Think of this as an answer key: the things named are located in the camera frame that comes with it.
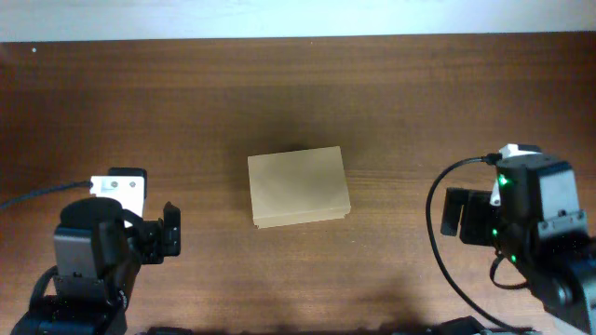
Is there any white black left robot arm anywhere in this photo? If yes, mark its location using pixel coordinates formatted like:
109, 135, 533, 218
11, 197, 166, 335

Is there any brown cardboard box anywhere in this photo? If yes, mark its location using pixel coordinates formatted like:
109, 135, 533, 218
248, 146, 351, 229

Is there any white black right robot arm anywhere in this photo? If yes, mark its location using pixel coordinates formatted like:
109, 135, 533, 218
440, 153, 595, 334

